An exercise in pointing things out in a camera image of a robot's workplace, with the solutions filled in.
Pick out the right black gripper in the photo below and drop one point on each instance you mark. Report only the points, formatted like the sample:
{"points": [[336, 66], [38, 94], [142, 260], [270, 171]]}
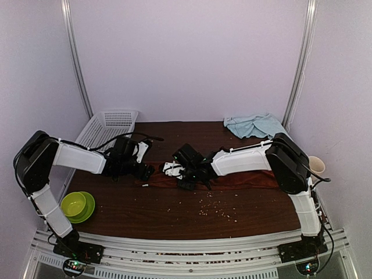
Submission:
{"points": [[188, 185]]}

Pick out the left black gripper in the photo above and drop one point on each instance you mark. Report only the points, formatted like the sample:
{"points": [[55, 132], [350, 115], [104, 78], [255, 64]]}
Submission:
{"points": [[139, 174]]}

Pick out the rust brown towel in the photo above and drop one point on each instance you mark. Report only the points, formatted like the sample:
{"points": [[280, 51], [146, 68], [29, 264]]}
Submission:
{"points": [[261, 179]]}

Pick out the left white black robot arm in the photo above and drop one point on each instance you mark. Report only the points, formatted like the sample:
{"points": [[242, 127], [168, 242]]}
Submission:
{"points": [[32, 165]]}

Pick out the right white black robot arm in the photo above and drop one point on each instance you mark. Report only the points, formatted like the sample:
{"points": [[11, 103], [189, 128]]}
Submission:
{"points": [[280, 155]]}

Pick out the white perforated plastic basket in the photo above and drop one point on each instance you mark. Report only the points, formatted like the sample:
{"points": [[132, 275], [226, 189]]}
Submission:
{"points": [[105, 125]]}

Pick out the green plate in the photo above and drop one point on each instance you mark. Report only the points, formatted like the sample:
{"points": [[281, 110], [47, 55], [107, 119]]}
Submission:
{"points": [[88, 212]]}

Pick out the green bowl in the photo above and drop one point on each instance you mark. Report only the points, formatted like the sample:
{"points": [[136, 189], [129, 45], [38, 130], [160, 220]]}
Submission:
{"points": [[74, 204]]}

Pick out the light blue towel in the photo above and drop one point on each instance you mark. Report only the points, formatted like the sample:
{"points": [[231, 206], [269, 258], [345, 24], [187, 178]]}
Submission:
{"points": [[259, 126]]}

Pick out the left round circuit board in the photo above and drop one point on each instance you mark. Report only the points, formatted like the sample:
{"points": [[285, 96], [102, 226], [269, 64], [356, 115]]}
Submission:
{"points": [[73, 267]]}

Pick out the round circuit board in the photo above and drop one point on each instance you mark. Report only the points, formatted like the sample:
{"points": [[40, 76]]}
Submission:
{"points": [[308, 268], [73, 267]]}

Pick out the patterned paper cup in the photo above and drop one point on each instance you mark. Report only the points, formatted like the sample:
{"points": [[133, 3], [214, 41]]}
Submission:
{"points": [[316, 165]]}

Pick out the right round circuit board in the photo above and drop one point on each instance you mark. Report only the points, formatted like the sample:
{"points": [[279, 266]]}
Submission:
{"points": [[308, 268]]}

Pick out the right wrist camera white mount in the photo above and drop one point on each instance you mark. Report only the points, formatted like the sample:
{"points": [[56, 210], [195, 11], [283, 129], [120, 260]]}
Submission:
{"points": [[172, 169]]}

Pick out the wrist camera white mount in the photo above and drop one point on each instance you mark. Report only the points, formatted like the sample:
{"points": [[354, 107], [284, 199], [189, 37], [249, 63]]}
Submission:
{"points": [[172, 169], [142, 148]]}

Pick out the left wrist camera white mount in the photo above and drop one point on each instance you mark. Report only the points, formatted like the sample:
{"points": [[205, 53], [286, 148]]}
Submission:
{"points": [[142, 148]]}

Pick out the aluminium front rail frame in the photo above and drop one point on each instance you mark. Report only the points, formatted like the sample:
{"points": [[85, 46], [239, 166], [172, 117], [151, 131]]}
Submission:
{"points": [[244, 257]]}

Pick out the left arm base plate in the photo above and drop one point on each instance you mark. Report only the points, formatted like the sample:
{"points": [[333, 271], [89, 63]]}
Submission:
{"points": [[82, 251]]}

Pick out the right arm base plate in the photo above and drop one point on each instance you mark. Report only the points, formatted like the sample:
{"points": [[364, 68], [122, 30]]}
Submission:
{"points": [[296, 251]]}

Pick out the right aluminium corner post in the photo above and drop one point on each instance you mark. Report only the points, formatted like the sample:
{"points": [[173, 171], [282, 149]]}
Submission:
{"points": [[304, 52]]}

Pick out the aluminium corner post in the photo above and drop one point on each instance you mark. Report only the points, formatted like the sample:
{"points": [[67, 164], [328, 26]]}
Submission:
{"points": [[67, 17], [304, 52]]}

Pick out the left aluminium corner post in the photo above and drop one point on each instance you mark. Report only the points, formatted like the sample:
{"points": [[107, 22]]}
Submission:
{"points": [[67, 17]]}

